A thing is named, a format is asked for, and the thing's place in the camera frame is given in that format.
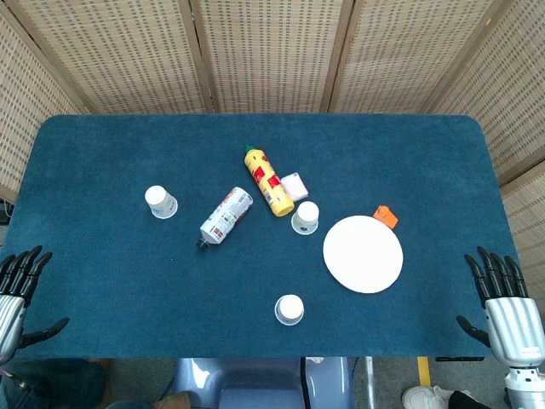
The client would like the white labelled bottle black cap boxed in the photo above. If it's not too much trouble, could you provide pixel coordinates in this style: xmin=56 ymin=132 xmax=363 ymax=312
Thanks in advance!
xmin=195 ymin=186 xmax=255 ymax=251

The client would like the clear cup bottom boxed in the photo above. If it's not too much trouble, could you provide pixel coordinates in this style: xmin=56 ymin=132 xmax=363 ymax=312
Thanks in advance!
xmin=274 ymin=294 xmax=305 ymax=327

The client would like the yellow squeeze bottle green cap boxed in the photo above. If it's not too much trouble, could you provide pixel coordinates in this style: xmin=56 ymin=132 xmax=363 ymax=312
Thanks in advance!
xmin=244 ymin=144 xmax=295 ymax=218

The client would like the pink white tissue packet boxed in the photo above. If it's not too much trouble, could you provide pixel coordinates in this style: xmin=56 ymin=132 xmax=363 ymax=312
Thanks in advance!
xmin=279 ymin=171 xmax=310 ymax=202

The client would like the white round paper plate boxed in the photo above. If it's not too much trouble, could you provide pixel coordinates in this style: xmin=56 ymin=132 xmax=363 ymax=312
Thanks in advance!
xmin=322 ymin=215 xmax=404 ymax=295

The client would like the brown shoe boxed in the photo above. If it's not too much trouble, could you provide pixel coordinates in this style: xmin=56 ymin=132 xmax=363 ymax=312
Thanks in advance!
xmin=153 ymin=390 xmax=192 ymax=409

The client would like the woven bamboo screen panel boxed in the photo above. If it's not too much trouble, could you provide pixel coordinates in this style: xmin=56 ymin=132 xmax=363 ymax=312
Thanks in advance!
xmin=0 ymin=3 xmax=89 ymax=204
xmin=425 ymin=0 xmax=545 ymax=184
xmin=191 ymin=0 xmax=354 ymax=114
xmin=8 ymin=0 xmax=214 ymax=115
xmin=330 ymin=0 xmax=506 ymax=114
xmin=500 ymin=164 xmax=545 ymax=299

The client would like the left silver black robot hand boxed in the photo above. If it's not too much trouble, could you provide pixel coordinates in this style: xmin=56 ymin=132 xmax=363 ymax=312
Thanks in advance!
xmin=0 ymin=245 xmax=70 ymax=364

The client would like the yellow floor tape strip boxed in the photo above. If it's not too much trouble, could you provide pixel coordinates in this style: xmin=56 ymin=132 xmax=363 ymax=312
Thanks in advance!
xmin=416 ymin=356 xmax=432 ymax=387

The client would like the white sneaker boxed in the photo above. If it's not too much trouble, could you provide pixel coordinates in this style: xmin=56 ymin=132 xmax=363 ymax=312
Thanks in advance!
xmin=402 ymin=384 xmax=453 ymax=409

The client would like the grey-blue robot base body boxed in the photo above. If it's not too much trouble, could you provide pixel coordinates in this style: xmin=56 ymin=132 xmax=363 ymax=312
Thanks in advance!
xmin=172 ymin=356 xmax=355 ymax=409

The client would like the white paper cup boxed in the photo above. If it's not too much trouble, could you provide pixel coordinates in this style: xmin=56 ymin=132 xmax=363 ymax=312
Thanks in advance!
xmin=290 ymin=200 xmax=320 ymax=236

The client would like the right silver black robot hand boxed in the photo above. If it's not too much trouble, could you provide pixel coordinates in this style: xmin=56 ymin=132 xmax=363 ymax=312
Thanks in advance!
xmin=456 ymin=245 xmax=540 ymax=370

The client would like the black trouser leg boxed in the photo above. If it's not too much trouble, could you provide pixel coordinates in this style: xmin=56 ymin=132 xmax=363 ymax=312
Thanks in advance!
xmin=446 ymin=389 xmax=485 ymax=409

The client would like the blue felt table cover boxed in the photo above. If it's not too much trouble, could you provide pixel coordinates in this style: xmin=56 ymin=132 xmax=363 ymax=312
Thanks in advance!
xmin=0 ymin=112 xmax=536 ymax=360

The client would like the orange plastic block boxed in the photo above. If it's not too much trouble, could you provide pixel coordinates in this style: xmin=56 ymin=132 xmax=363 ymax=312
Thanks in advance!
xmin=372 ymin=204 xmax=399 ymax=229

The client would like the blue jeans leg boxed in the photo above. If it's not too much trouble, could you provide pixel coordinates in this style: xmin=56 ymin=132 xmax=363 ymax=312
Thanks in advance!
xmin=0 ymin=357 xmax=107 ymax=409

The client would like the white metal pole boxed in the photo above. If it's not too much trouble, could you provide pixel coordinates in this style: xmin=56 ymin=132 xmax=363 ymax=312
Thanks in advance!
xmin=364 ymin=356 xmax=376 ymax=409

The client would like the clear cup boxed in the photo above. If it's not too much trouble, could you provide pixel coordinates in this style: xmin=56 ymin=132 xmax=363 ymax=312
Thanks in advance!
xmin=144 ymin=185 xmax=179 ymax=220
xmin=274 ymin=294 xmax=305 ymax=327

